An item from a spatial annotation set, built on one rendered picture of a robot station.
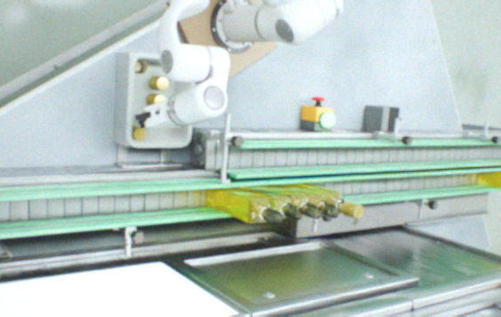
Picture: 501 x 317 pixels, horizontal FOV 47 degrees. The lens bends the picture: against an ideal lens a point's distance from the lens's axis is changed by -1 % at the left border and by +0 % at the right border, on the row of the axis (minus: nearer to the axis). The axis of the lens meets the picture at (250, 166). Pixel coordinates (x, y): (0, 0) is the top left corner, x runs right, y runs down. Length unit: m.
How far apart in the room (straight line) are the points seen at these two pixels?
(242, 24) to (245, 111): 0.28
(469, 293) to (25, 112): 1.08
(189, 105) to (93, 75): 0.35
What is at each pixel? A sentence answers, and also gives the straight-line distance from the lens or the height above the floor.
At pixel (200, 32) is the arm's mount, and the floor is 0.77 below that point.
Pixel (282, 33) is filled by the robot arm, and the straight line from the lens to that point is 1.37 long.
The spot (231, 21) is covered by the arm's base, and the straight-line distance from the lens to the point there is 1.54.
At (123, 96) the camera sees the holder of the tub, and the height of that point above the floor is 0.80.
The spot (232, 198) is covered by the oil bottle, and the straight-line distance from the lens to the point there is 1.38.
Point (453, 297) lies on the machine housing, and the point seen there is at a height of 1.39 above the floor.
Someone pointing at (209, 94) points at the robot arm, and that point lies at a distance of 1.17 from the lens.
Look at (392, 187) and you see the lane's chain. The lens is 1.94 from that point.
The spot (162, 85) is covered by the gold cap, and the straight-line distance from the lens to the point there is 1.46.
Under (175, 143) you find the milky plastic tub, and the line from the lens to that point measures 1.46.
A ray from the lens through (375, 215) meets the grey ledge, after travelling 1.91.
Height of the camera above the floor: 2.11
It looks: 53 degrees down
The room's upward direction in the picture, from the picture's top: 106 degrees clockwise
